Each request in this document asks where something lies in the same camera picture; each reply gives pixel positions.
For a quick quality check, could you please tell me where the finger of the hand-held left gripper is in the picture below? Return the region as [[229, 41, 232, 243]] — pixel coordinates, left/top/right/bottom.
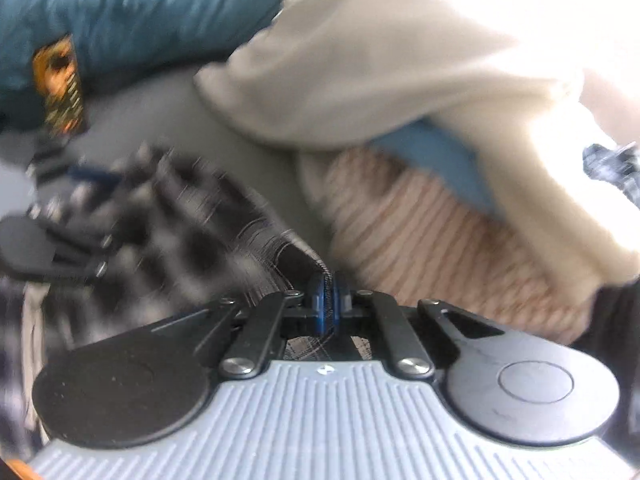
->
[[42, 220, 111, 283], [67, 160, 126, 196]]

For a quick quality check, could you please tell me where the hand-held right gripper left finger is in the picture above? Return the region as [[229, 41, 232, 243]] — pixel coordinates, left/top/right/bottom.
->
[[150, 272, 329, 381]]

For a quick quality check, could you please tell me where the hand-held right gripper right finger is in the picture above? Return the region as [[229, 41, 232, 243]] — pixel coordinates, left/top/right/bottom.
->
[[330, 272, 506, 381]]

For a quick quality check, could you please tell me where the black white plaid shirt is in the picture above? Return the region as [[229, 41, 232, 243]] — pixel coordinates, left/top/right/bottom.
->
[[0, 142, 332, 461]]

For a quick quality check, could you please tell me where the beige houndstooth fuzzy garment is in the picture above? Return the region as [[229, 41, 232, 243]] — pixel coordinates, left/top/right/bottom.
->
[[297, 150, 596, 343]]

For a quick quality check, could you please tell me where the orange black packet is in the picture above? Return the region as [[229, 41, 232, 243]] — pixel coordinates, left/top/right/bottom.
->
[[31, 35, 87, 136]]

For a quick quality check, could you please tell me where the light blue cloth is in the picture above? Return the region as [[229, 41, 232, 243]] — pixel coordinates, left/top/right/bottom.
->
[[370, 120, 506, 221]]

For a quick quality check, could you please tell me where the white thin cloth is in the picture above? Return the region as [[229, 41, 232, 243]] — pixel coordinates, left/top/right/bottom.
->
[[192, 0, 586, 153]]

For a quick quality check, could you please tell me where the dark patterned garment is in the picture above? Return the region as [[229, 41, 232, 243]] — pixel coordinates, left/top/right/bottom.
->
[[582, 142, 640, 196]]

